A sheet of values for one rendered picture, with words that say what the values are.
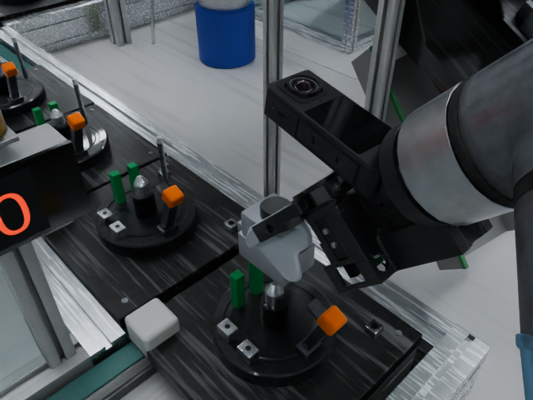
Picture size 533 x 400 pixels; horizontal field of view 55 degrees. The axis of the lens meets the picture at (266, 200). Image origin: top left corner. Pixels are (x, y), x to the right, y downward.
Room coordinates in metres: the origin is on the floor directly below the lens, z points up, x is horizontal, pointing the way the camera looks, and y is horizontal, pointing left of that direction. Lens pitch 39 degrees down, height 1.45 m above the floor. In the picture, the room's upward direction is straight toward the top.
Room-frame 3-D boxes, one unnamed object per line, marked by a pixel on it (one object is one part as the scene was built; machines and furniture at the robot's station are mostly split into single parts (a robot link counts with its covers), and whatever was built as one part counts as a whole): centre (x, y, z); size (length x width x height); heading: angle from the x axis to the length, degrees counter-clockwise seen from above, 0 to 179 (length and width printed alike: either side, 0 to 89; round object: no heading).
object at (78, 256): (0.54, 0.17, 1.01); 0.24 x 0.24 x 0.13; 44
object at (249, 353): (0.31, 0.02, 1.00); 0.02 x 0.01 x 0.02; 44
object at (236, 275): (0.37, 0.03, 1.01); 0.01 x 0.01 x 0.05; 44
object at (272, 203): (0.36, 0.00, 1.12); 0.08 x 0.04 x 0.07; 44
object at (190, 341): (0.35, -0.01, 0.96); 0.24 x 0.24 x 0.02; 44
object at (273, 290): (0.35, -0.01, 1.04); 0.02 x 0.02 x 0.03
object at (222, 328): (0.33, 0.04, 1.00); 0.02 x 0.01 x 0.02; 44
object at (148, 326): (0.36, 0.13, 0.97); 0.05 x 0.05 x 0.04; 44
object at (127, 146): (0.71, 0.34, 1.01); 0.24 x 0.24 x 0.13; 44
